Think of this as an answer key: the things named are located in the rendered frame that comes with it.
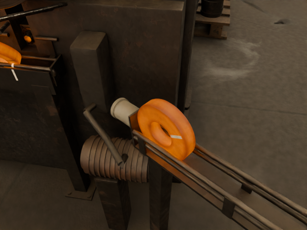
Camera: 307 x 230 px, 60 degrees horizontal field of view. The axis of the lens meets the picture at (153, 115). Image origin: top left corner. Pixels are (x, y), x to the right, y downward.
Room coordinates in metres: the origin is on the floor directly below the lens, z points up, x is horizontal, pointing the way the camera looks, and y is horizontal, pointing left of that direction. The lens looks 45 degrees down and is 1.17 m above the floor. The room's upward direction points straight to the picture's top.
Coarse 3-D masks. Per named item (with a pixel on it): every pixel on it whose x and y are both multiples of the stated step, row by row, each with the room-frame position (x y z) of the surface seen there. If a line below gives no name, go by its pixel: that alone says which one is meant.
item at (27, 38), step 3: (27, 30) 0.78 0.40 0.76; (24, 33) 0.77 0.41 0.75; (27, 33) 0.77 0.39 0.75; (30, 33) 0.77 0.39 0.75; (24, 36) 0.76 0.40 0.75; (27, 36) 0.76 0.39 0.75; (30, 36) 0.76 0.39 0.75; (27, 39) 0.76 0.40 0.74; (30, 39) 0.76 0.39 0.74; (33, 39) 0.76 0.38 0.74; (30, 42) 0.76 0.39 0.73
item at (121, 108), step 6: (114, 102) 0.52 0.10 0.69; (120, 102) 0.51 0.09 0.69; (126, 102) 0.51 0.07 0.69; (114, 108) 0.50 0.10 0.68; (120, 108) 0.49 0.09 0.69; (126, 108) 0.49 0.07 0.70; (132, 108) 0.49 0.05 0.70; (138, 108) 0.49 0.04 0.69; (114, 114) 0.50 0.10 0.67; (120, 114) 0.48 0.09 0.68; (126, 114) 0.47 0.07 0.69; (126, 120) 0.46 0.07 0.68
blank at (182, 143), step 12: (144, 108) 0.43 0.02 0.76; (156, 108) 0.40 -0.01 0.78; (168, 108) 0.40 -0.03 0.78; (144, 120) 0.43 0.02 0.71; (156, 120) 0.40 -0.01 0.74; (168, 120) 0.38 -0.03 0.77; (180, 120) 0.38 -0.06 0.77; (144, 132) 0.43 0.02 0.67; (156, 132) 0.42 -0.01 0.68; (168, 132) 0.38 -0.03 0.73; (180, 132) 0.36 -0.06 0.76; (192, 132) 0.37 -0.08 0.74; (168, 144) 0.38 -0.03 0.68; (180, 144) 0.35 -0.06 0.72; (192, 144) 0.35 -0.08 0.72; (180, 156) 0.35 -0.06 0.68
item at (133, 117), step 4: (136, 112) 0.45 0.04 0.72; (128, 116) 0.44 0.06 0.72; (132, 116) 0.44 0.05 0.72; (136, 116) 0.45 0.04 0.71; (132, 120) 0.44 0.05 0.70; (136, 120) 0.45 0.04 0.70; (132, 124) 0.44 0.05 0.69; (136, 124) 0.44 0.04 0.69; (132, 128) 0.43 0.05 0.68; (136, 128) 0.44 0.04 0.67; (140, 132) 0.45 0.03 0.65; (132, 136) 0.43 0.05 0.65; (132, 140) 0.43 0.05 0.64; (136, 144) 0.43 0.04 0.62
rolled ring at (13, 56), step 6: (0, 42) 0.64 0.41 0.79; (0, 48) 0.63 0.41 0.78; (6, 48) 0.64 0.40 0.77; (12, 48) 0.66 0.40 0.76; (0, 54) 0.62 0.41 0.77; (6, 54) 0.63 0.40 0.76; (12, 54) 0.65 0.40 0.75; (18, 54) 0.67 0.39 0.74; (0, 60) 0.70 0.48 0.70; (6, 60) 0.65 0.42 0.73; (12, 60) 0.65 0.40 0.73; (18, 60) 0.66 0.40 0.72
